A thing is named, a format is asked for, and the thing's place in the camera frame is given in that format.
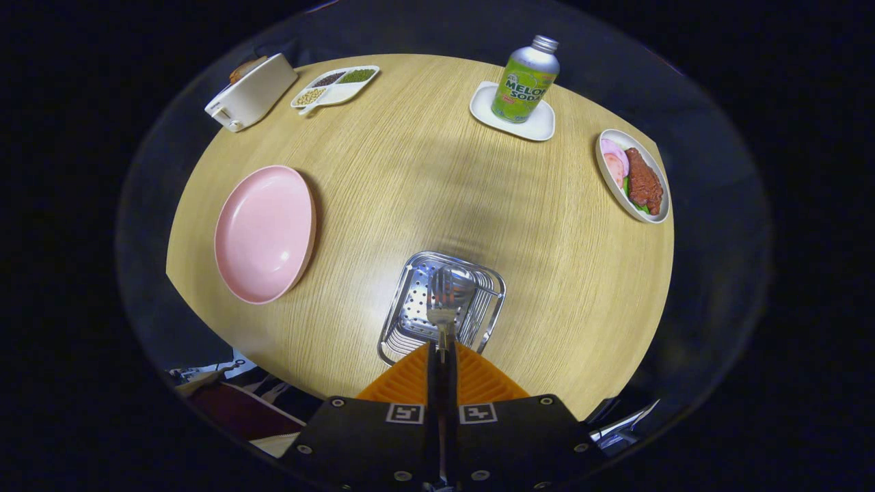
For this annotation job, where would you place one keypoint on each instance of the white oval food plate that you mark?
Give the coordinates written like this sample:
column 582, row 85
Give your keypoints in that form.
column 612, row 188

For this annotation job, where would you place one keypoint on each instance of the dark red cloth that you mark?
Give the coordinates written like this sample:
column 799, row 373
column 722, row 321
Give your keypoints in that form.
column 239, row 413

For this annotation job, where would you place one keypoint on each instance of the pile of dark beans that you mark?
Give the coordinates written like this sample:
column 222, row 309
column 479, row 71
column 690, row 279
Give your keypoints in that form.
column 328, row 78

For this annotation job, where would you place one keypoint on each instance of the pile of green beans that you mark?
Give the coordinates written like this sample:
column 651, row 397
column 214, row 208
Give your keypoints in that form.
column 357, row 76

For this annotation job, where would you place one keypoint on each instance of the shiny metal frame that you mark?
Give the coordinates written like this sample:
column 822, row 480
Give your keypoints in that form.
column 622, row 427

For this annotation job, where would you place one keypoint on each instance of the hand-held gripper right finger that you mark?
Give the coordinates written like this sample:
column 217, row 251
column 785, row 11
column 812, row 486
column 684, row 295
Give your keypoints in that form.
column 452, row 410

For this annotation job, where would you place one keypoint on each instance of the green label silver drink bottle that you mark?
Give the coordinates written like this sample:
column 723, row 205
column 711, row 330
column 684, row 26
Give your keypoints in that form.
column 523, row 85

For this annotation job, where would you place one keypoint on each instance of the pale pink ham slice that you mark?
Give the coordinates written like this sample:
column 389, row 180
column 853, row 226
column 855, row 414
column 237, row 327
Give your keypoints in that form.
column 610, row 145

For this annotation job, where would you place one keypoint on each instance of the pile of yellow beans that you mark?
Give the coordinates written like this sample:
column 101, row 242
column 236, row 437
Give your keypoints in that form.
column 310, row 96

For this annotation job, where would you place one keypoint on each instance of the perforated metal basket tray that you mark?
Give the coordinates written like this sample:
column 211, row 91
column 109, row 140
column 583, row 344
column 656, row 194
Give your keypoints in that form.
column 410, row 314

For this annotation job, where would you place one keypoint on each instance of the green lettuce leaf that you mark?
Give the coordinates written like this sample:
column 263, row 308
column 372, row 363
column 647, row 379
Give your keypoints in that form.
column 637, row 203

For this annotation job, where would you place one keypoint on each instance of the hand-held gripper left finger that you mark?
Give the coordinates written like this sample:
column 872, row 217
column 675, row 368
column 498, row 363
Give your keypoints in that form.
column 432, row 410

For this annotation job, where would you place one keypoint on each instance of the white square coaster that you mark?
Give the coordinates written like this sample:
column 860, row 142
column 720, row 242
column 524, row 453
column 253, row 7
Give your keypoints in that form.
column 536, row 126

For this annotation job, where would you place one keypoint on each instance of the cream white toaster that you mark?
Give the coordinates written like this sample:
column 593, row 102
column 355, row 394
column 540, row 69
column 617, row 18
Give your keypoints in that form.
column 253, row 96

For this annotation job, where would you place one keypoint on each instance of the white divided snack dish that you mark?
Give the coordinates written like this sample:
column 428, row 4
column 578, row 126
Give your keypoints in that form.
column 342, row 94

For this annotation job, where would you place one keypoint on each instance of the brown fried meat piece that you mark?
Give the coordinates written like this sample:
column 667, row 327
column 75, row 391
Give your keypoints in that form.
column 644, row 181

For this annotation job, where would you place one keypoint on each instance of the brown toast slice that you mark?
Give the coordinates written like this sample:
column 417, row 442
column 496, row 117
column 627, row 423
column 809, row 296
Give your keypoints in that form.
column 246, row 68

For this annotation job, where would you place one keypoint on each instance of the pink round plate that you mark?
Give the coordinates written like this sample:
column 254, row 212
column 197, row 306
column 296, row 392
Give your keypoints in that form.
column 263, row 236

